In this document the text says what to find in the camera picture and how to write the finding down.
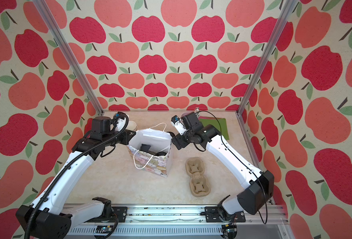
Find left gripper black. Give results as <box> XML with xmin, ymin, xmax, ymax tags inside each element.
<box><xmin>104</xmin><ymin>127</ymin><xmax>137</xmax><ymax>147</ymax></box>

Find single black paper napkin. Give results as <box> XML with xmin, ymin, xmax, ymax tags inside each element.
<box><xmin>140</xmin><ymin>144</ymin><xmax>153</xmax><ymax>154</ymax></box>

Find cartoon animal paper gift bag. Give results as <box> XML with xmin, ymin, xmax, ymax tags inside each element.
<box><xmin>127</xmin><ymin>122</ymin><xmax>174</xmax><ymax>178</ymax></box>

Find stack of white paper cups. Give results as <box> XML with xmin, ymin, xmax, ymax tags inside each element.
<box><xmin>126</xmin><ymin>120</ymin><xmax>137</xmax><ymax>131</ymax></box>

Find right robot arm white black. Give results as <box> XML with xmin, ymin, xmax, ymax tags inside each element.
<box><xmin>171</xmin><ymin>112</ymin><xmax>275</xmax><ymax>222</ymax></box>

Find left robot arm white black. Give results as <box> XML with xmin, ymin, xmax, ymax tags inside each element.
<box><xmin>16</xmin><ymin>112</ymin><xmax>136</xmax><ymax>239</ymax></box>

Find stack of dark napkins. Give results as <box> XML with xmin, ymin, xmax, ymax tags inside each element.
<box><xmin>199</xmin><ymin>117</ymin><xmax>229</xmax><ymax>140</ymax></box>

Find brown pulp cup carrier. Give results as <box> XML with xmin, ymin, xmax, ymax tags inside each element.
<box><xmin>185</xmin><ymin>157</ymin><xmax>211</xmax><ymax>197</ymax></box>

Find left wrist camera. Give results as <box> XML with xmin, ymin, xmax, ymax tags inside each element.
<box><xmin>113</xmin><ymin>112</ymin><xmax>129</xmax><ymax>131</ymax></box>

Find aluminium front rail frame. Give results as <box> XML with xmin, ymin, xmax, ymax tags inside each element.
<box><xmin>32</xmin><ymin>204</ymin><xmax>296</xmax><ymax>239</ymax></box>

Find left aluminium corner post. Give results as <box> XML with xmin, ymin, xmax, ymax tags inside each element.
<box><xmin>32</xmin><ymin>0</ymin><xmax>104</xmax><ymax>116</ymax></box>

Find aluminium corner post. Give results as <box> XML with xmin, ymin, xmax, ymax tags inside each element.
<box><xmin>32</xmin><ymin>0</ymin><xmax>104</xmax><ymax>116</ymax></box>
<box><xmin>236</xmin><ymin>0</ymin><xmax>299</xmax><ymax>118</ymax></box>

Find right aluminium corner post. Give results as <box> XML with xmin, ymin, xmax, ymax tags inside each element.
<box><xmin>236</xmin><ymin>0</ymin><xmax>299</xmax><ymax>118</ymax></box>

